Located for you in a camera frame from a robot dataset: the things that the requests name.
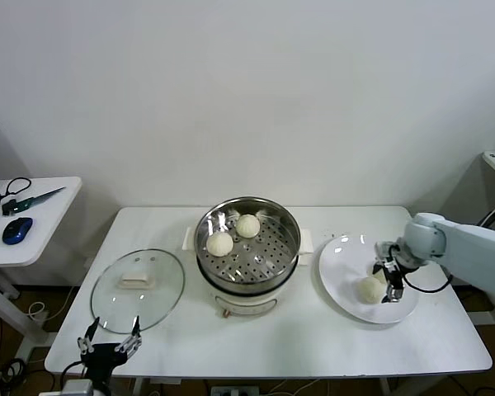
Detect white table leg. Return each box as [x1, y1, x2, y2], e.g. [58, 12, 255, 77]
[130, 377, 153, 396]

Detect white coiled floor cable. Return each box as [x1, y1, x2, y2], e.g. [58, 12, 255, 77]
[27, 301, 50, 322]

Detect white side table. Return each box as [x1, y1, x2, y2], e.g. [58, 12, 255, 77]
[0, 176, 83, 346]

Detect stainless steel steamer basket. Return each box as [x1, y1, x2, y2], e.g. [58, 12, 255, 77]
[194, 196, 303, 285]

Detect white electric cooking pot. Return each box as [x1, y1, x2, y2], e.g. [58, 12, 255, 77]
[181, 226, 314, 319]

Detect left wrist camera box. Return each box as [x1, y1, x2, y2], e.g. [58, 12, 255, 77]
[60, 379, 95, 396]

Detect black cable loop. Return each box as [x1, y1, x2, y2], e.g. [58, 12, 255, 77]
[0, 177, 33, 204]

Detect glass pot lid white handle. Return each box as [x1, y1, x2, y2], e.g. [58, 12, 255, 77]
[90, 247, 186, 335]

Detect blue computer mouse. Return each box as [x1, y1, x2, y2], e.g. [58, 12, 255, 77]
[1, 216, 34, 246]

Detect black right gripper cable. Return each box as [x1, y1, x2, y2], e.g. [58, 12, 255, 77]
[402, 263, 455, 293]

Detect black power adapter cable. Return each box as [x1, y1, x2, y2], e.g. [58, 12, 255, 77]
[476, 204, 495, 228]

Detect green handled saw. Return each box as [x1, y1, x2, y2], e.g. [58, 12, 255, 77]
[14, 186, 68, 212]

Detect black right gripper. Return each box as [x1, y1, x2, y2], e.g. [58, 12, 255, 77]
[370, 238, 417, 305]

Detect white round plate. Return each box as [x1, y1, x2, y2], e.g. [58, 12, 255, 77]
[318, 233, 421, 325]

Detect black connector block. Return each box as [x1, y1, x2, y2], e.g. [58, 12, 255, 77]
[0, 196, 20, 217]

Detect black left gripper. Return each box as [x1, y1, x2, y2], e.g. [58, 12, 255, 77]
[77, 315, 143, 393]

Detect black floor cables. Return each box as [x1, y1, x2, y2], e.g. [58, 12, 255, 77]
[0, 358, 28, 389]

